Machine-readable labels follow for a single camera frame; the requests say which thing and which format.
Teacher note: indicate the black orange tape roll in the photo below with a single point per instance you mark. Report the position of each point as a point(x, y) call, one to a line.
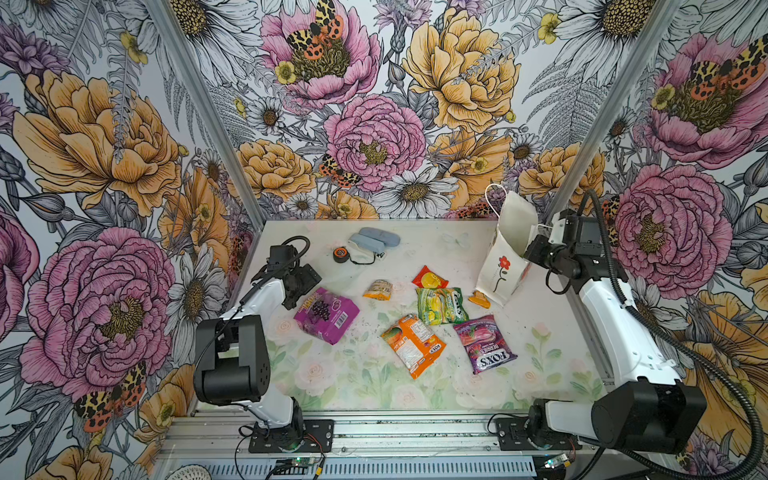
point(341, 255)

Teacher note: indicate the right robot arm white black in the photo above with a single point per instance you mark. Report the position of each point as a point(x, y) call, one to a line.
point(648, 408)

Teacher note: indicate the purple snack packet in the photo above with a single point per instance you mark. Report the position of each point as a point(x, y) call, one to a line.
point(326, 315)

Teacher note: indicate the green yellow candy bag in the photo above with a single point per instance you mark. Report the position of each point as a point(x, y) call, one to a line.
point(441, 306)

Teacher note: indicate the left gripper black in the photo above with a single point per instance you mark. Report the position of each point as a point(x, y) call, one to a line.
point(310, 279)

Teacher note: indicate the small orange snack packet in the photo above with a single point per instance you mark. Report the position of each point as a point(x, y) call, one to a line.
point(480, 299)

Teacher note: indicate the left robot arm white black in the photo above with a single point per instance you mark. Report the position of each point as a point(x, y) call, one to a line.
point(232, 366)

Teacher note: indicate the red yellow snack packet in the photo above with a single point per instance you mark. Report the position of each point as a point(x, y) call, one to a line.
point(427, 279)

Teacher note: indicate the aluminium rail frame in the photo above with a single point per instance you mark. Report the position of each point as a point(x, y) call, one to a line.
point(367, 445)

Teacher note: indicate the purple Fox's candy bag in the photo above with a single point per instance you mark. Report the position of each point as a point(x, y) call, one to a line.
point(484, 344)

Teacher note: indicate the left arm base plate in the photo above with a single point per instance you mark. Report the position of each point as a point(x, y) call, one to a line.
point(315, 436)

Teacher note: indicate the white paper bag red flower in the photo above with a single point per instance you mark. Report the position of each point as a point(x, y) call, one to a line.
point(505, 265)

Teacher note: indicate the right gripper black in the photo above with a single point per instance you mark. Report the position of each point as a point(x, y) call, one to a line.
point(533, 250)

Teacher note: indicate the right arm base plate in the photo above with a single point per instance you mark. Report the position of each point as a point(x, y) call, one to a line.
point(514, 433)

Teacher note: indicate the small tan snack packet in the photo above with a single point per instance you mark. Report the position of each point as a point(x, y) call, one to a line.
point(380, 290)

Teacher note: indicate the blue grey case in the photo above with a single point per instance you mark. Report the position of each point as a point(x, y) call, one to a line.
point(367, 244)
point(389, 239)

